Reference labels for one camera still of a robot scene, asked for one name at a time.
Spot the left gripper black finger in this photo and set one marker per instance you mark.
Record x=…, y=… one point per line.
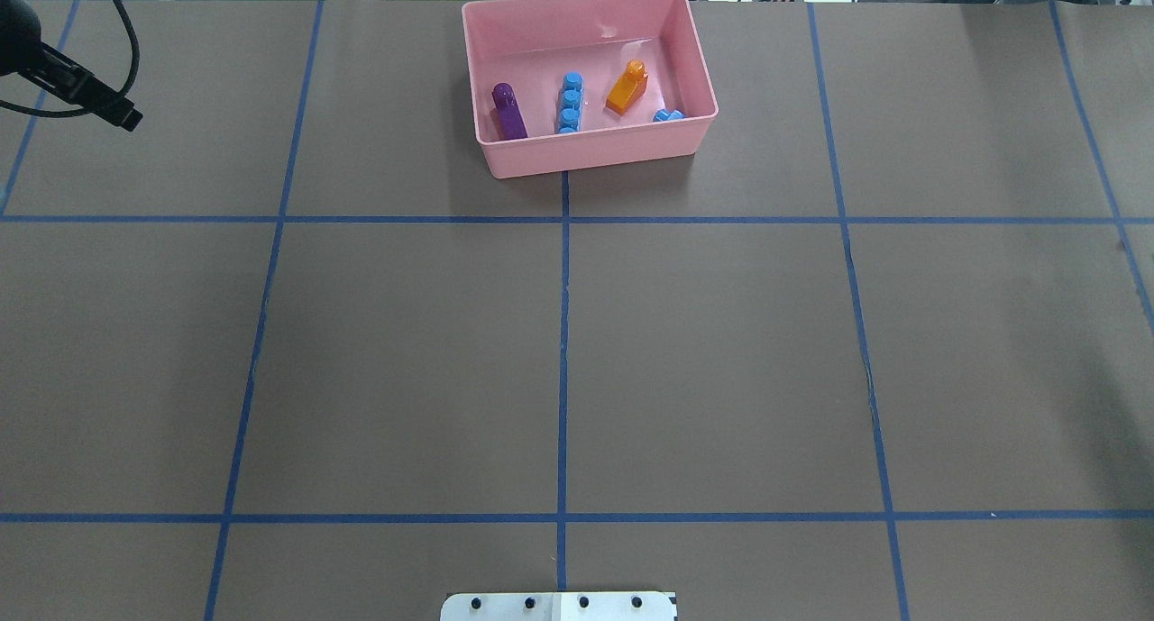
x=69, y=81

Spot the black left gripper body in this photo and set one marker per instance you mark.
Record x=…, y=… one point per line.
x=79, y=84

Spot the purple toy block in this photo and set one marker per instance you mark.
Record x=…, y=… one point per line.
x=509, y=119

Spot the long blue toy block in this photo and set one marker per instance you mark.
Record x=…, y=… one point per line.
x=570, y=103

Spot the orange toy block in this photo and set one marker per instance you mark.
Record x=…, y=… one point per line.
x=630, y=86

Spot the small blue toy block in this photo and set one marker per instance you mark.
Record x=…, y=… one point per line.
x=668, y=115

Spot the pink plastic box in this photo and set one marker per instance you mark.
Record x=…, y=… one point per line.
x=531, y=44

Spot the white mounting base plate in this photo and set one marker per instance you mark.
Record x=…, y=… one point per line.
x=579, y=605

